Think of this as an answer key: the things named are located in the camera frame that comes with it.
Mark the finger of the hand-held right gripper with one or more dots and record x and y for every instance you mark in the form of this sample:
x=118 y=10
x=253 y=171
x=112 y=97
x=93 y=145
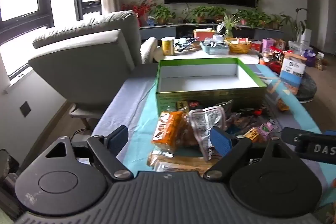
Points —
x=291 y=134

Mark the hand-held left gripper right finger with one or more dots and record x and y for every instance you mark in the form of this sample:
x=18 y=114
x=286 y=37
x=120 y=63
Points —
x=220 y=141

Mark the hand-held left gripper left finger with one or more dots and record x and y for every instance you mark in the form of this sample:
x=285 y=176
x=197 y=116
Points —
x=118 y=138

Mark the silver snack packet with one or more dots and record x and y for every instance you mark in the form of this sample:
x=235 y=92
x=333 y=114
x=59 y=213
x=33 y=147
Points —
x=204 y=124

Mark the orange peanut packet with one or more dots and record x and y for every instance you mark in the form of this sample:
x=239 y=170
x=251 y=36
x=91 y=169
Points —
x=169 y=129

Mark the green cardboard box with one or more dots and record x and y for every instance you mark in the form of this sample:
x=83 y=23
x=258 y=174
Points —
x=199 y=82

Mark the pink label snack packet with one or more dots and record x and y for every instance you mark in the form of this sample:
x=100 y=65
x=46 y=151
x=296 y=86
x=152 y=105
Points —
x=265 y=128

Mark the dark snack packet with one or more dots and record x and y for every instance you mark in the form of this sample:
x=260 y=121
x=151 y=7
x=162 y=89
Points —
x=244 y=120

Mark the patterned teal tablecloth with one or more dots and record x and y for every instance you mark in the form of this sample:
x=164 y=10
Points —
x=131 y=108

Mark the yellow snack packet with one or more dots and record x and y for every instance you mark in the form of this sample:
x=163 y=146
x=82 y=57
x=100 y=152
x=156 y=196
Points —
x=253 y=134

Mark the brown snack packet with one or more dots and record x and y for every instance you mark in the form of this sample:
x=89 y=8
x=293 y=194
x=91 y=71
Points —
x=178 y=162

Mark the white and blue carton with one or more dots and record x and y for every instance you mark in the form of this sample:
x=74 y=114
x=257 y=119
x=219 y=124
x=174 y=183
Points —
x=291 y=74

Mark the red snack packets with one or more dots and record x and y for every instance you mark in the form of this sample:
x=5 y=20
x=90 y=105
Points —
x=275 y=61

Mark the purple gift bag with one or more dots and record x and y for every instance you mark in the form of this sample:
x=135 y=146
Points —
x=310 y=58

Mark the grey armchair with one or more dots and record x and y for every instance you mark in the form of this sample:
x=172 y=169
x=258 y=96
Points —
x=84 y=56

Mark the white round coffee table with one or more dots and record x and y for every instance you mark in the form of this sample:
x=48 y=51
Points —
x=189 y=55

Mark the pink box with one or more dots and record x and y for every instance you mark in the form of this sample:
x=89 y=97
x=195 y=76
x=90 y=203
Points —
x=267 y=45

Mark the teal plastic tray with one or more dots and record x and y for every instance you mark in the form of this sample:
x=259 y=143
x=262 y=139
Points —
x=215 y=48

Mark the white cushion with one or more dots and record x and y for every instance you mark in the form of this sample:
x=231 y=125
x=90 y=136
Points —
x=148 y=49

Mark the yellow woven basket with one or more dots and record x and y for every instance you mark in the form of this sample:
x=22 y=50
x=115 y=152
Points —
x=239 y=48

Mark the white air purifier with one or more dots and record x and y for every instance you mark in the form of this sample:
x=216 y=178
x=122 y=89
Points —
x=305 y=36

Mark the yellow can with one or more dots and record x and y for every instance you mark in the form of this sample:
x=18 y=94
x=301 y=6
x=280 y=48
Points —
x=168 y=47

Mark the orange tissue box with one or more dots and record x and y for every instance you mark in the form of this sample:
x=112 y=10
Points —
x=203 y=35

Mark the tall leafy plant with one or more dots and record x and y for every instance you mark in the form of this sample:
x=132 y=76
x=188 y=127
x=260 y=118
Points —
x=296 y=22

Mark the spider plant in vase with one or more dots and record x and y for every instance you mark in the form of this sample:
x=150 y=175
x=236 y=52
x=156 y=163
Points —
x=228 y=23

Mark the potted green plant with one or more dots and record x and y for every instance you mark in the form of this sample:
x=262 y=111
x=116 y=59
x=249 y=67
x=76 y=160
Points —
x=253 y=18
x=162 y=14
x=208 y=12

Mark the red flower plant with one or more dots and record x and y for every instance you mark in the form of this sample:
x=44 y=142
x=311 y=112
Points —
x=137 y=7

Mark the wall outlet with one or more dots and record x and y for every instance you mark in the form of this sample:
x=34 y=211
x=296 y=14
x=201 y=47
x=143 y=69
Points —
x=25 y=109

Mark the black frame window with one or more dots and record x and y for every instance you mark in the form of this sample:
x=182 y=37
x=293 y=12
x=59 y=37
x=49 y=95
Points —
x=42 y=11

